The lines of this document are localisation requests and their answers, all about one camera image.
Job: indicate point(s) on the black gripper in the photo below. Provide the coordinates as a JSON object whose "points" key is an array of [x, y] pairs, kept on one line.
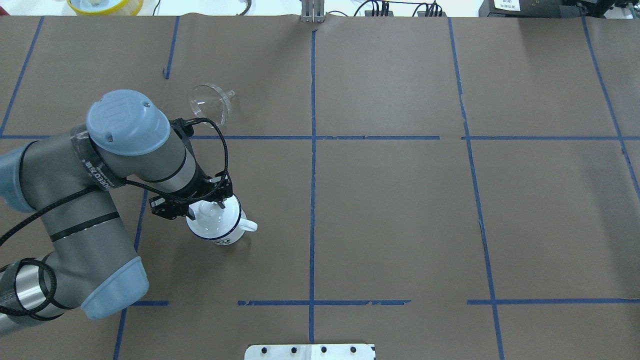
{"points": [[201, 184]]}

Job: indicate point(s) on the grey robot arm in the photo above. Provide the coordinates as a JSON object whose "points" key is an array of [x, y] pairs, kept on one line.
{"points": [[65, 181]]}

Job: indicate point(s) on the white enamel mug blue rim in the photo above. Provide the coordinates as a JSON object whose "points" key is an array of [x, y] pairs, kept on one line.
{"points": [[245, 225]]}

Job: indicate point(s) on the yellow tape roll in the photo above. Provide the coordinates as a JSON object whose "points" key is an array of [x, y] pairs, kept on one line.
{"points": [[106, 7]]}

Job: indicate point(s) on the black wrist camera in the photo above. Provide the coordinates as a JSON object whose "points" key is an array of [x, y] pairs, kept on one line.
{"points": [[168, 209]]}

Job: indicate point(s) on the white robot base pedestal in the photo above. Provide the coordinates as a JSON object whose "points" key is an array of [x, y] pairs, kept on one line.
{"points": [[327, 351]]}

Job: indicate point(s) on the aluminium frame post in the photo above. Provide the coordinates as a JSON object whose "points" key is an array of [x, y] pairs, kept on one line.
{"points": [[313, 11]]}

